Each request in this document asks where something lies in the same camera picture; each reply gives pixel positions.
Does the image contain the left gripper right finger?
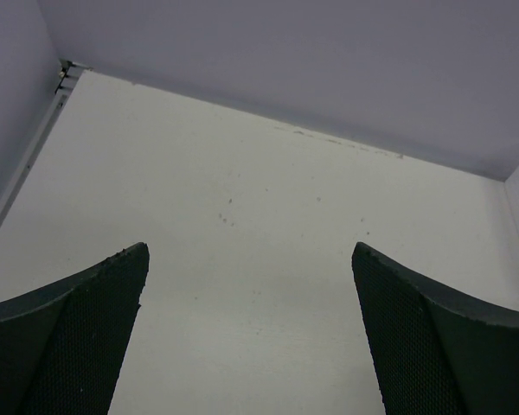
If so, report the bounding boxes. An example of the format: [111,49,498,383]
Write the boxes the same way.
[351,242,519,414]

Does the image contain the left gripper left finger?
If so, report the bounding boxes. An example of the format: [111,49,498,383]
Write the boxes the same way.
[0,242,150,414]

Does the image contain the aluminium table edge rail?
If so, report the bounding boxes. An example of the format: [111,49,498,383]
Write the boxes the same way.
[0,59,93,227]

